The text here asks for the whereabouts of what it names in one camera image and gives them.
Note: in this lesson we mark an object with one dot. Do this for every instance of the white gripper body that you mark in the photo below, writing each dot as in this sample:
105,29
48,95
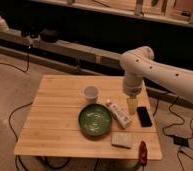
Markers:
132,84

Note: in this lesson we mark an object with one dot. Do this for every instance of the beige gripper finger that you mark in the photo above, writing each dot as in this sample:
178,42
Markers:
132,105

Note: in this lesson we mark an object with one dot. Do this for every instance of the white sponge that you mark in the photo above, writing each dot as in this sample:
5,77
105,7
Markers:
122,139

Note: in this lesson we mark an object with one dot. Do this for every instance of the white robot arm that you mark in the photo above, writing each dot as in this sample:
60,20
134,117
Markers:
139,64

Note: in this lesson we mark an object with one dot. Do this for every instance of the white ceramic cup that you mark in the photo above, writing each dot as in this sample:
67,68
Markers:
91,94

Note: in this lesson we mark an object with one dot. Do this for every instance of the white tube bottle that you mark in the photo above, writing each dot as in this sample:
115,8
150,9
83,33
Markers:
119,114

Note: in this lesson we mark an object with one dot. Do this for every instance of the black smartphone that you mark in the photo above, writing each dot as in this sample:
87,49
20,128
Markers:
144,117

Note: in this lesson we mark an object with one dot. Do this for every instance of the green bowl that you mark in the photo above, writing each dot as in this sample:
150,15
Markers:
95,120

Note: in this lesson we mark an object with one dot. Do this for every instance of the wooden table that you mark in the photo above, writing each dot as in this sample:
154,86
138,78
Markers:
60,124

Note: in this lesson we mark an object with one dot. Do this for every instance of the dark object on ledge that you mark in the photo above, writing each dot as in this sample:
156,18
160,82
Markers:
48,35

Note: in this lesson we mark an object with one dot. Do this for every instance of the white spray bottle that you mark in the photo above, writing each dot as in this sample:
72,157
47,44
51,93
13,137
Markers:
3,24

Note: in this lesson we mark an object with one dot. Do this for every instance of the red handled tool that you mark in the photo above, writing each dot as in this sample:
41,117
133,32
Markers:
143,154

